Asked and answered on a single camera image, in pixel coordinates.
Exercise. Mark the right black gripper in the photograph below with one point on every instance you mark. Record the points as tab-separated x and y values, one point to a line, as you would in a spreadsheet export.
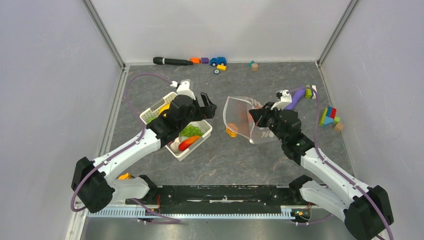
259	115

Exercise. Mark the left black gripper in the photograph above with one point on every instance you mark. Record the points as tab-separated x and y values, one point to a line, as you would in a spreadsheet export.
205	112

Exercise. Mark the green toy grapes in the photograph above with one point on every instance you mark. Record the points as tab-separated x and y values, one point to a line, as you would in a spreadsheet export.
191	131

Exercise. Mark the clear zip top bag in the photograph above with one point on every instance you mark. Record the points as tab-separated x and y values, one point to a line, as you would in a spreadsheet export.
235	112

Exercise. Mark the white toy garlic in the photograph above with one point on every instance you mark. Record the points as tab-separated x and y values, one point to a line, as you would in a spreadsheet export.
174	147

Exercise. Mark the orange toy pumpkin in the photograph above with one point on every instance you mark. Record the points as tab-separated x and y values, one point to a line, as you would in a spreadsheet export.
251	121

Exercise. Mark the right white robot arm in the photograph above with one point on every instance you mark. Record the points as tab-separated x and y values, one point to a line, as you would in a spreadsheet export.
365	211

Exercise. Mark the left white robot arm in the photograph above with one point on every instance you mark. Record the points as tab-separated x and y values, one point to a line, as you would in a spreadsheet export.
95	182

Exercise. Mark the purple toy eggplant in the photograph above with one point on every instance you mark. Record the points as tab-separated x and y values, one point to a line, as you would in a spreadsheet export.
296	97

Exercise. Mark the yellow toy brick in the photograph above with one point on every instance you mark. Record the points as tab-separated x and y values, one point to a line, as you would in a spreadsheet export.
221	67

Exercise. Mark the green white brick stack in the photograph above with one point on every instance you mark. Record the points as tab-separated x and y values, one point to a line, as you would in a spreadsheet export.
310	92

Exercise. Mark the yellow butterfly toy block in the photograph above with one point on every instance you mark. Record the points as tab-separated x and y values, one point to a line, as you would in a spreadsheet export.
231	130

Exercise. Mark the blue toy car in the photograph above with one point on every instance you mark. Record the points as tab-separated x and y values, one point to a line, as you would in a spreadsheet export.
215	61

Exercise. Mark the yellow toy mango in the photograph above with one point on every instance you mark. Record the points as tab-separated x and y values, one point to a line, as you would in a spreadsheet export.
164	110

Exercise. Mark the purple toy block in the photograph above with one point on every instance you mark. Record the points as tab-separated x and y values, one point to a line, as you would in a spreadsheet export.
204	60

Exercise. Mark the orange toy piece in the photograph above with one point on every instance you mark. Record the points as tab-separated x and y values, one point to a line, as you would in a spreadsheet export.
195	60

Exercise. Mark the multicolour brick stack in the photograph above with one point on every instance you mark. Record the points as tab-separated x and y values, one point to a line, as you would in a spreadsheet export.
329	116

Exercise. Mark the red orange toy chili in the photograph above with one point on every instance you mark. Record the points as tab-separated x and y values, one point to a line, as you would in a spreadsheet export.
188	142

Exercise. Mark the small wooden cube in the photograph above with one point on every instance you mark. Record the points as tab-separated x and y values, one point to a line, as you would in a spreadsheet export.
339	127

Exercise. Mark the white perforated plastic basket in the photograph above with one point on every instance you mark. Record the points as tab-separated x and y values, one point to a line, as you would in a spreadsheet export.
205	127

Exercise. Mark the teal and wood cubes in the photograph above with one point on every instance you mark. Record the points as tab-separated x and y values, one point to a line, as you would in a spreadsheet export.
253	66

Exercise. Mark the green toy pepper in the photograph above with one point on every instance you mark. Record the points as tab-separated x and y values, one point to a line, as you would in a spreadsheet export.
151	119

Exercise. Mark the black microphone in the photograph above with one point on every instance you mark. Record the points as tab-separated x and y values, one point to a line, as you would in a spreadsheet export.
170	61

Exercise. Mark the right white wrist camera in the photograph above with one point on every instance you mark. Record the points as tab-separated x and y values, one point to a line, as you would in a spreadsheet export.
284	99

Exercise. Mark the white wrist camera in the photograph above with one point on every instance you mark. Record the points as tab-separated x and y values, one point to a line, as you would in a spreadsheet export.
183	88
284	99

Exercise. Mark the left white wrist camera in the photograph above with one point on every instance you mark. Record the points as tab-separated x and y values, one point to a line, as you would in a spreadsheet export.
183	88

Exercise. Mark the white cable duct rail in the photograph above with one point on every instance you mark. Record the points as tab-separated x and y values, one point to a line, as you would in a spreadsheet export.
139	212

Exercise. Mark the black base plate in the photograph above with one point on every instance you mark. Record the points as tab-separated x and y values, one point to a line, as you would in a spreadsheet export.
222	199

